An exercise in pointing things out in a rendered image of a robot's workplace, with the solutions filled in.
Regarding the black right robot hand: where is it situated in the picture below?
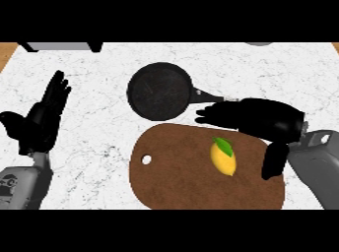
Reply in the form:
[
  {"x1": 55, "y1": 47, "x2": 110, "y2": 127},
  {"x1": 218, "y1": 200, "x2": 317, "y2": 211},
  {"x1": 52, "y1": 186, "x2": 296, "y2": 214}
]
[{"x1": 194, "y1": 97, "x2": 306, "y2": 181}]

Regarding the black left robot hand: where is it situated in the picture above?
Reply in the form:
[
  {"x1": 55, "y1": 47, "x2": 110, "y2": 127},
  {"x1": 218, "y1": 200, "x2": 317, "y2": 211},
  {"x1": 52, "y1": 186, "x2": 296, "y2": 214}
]
[{"x1": 0, "y1": 70, "x2": 74, "y2": 157}]

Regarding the yellow lemon with green leaf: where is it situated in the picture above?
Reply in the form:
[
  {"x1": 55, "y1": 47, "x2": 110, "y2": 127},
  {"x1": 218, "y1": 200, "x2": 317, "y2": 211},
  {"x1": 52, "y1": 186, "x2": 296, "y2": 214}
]
[{"x1": 210, "y1": 136, "x2": 238, "y2": 177}]

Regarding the black frying pan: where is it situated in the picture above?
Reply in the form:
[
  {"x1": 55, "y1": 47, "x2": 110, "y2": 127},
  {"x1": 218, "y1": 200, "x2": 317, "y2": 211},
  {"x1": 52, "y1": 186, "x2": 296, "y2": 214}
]
[{"x1": 126, "y1": 61, "x2": 241, "y2": 122}]

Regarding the brown wooden cutting board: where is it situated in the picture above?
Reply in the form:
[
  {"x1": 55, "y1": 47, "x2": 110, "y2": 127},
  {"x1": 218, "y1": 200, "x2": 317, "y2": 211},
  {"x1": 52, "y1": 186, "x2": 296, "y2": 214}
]
[{"x1": 127, "y1": 122, "x2": 287, "y2": 211}]

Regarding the grey appliance with black frame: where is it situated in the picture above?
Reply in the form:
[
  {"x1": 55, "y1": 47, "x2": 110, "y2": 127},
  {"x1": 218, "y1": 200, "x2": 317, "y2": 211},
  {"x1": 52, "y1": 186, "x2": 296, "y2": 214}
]
[{"x1": 16, "y1": 42, "x2": 105, "y2": 54}]

